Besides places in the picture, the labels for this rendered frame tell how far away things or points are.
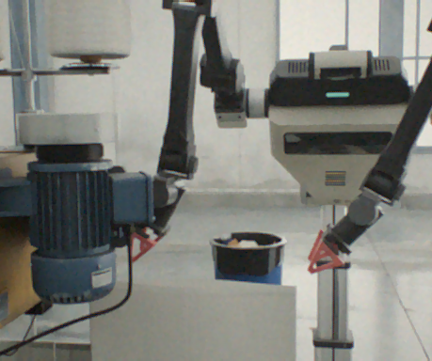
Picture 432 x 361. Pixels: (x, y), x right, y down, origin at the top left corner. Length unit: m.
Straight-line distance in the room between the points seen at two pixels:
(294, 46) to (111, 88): 2.93
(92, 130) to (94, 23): 0.24
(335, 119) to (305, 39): 7.73
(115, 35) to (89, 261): 0.43
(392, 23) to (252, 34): 2.03
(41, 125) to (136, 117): 8.71
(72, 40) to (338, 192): 1.00
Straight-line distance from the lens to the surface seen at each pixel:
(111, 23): 1.21
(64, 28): 1.21
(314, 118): 1.71
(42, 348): 1.98
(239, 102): 1.71
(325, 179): 1.84
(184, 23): 1.29
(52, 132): 1.04
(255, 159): 9.43
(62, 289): 1.09
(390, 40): 9.04
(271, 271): 3.63
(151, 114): 9.69
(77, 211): 1.07
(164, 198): 1.31
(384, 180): 1.37
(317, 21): 9.45
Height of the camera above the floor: 1.41
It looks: 6 degrees down
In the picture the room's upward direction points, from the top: 1 degrees counter-clockwise
